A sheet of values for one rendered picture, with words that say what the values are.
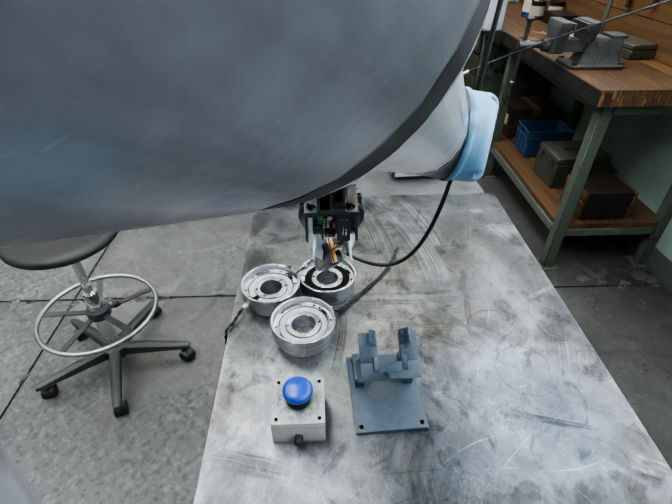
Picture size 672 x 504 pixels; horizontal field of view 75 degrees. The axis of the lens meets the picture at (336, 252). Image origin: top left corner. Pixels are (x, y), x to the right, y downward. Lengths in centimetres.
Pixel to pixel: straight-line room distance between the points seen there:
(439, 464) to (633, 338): 162
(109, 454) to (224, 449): 107
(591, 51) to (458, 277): 148
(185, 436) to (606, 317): 173
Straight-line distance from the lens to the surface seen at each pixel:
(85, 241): 144
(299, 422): 60
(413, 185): 142
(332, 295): 77
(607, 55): 223
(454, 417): 68
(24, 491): 25
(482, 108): 37
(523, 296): 88
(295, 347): 69
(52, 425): 184
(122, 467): 165
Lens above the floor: 136
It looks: 38 degrees down
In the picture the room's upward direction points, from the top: straight up
